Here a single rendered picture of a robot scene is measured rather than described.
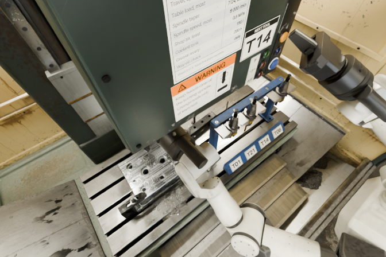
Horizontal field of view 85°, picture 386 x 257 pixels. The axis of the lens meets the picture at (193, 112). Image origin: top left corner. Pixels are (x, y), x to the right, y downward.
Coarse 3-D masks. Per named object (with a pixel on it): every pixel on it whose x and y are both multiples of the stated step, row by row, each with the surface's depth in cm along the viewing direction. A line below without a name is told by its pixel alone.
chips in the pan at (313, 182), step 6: (318, 162) 140; (324, 162) 140; (324, 168) 138; (306, 174) 136; (312, 174) 135; (318, 174) 135; (300, 180) 135; (306, 180) 133; (312, 180) 133; (318, 180) 133; (306, 186) 132; (312, 186) 131; (318, 186) 131
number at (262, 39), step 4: (272, 28) 44; (264, 32) 43; (268, 32) 44; (272, 32) 45; (260, 36) 43; (264, 36) 44; (268, 36) 45; (256, 40) 43; (260, 40) 44; (264, 40) 45; (268, 40) 46; (256, 44) 44; (260, 44) 45; (264, 44) 46; (256, 48) 45
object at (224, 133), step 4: (216, 128) 92; (220, 128) 92; (224, 128) 92; (216, 132) 91; (220, 132) 91; (224, 132) 91; (228, 132) 91; (220, 136) 90; (224, 136) 90; (228, 136) 90
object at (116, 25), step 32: (64, 0) 19; (96, 0) 21; (128, 0) 23; (160, 0) 25; (256, 0) 35; (288, 0) 41; (64, 32) 21; (96, 32) 23; (128, 32) 25; (160, 32) 28; (96, 64) 25; (128, 64) 28; (160, 64) 31; (96, 96) 30; (128, 96) 32; (160, 96) 36; (224, 96) 51; (128, 128) 37; (160, 128) 43
